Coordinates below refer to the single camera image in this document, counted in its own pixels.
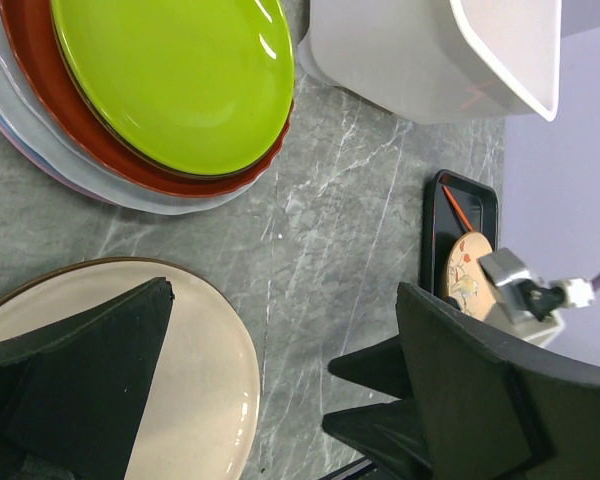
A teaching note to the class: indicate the cream plate with branch motif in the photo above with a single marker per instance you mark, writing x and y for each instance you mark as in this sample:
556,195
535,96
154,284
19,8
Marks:
201,415

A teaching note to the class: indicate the orange chopstick upper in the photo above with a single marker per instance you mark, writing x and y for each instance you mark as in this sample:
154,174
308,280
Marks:
457,209

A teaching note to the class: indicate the white plastic bin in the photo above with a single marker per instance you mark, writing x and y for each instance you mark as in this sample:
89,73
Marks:
439,61

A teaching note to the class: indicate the lime green plate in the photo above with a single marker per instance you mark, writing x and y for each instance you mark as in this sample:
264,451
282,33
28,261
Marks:
201,87

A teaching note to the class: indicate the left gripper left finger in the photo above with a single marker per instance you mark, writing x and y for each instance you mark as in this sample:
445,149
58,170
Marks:
74,392

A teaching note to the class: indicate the black rectangular tray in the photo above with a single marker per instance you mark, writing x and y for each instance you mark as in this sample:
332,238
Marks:
442,227

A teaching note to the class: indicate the red scalloped plate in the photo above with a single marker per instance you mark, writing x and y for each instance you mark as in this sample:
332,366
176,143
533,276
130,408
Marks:
48,88

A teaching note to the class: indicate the peach plate with bird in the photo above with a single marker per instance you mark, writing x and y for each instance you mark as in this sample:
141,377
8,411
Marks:
462,278

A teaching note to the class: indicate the pale grey large plate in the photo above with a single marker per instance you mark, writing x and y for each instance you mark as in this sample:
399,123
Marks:
53,152

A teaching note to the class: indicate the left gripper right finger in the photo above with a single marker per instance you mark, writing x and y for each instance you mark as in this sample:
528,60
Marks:
468,401

